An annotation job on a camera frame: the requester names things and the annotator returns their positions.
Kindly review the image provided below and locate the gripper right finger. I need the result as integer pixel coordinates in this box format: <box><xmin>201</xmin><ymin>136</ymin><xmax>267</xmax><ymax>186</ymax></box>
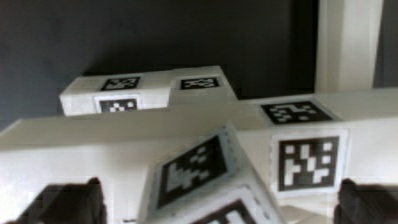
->
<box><xmin>333</xmin><ymin>179</ymin><xmax>398</xmax><ymax>224</ymax></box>

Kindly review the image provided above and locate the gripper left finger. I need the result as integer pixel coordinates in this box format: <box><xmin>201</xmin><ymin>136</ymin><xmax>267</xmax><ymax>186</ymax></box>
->
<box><xmin>15</xmin><ymin>178</ymin><xmax>107</xmax><ymax>224</ymax></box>

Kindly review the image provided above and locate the white chair back frame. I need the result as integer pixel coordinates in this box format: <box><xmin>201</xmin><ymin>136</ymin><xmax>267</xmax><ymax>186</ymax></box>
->
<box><xmin>0</xmin><ymin>88</ymin><xmax>398</xmax><ymax>224</ymax></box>

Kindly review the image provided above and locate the white chair leg cube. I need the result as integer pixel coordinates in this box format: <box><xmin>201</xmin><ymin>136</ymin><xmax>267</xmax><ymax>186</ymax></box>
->
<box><xmin>141</xmin><ymin>122</ymin><xmax>288</xmax><ymax>224</ymax></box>

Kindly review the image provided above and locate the small white chair leg block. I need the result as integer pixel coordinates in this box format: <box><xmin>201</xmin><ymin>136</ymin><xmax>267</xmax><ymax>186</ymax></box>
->
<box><xmin>61</xmin><ymin>71</ymin><xmax>173</xmax><ymax>116</ymax></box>

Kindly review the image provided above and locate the white chair leg with tag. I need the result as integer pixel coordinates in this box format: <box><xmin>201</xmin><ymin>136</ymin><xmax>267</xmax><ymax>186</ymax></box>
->
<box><xmin>169</xmin><ymin>66</ymin><xmax>239</xmax><ymax>105</ymax></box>

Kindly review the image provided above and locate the white U-shaped obstacle fence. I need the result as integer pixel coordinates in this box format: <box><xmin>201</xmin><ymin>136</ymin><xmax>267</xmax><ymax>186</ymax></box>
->
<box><xmin>315</xmin><ymin>0</ymin><xmax>398</xmax><ymax>93</ymax></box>

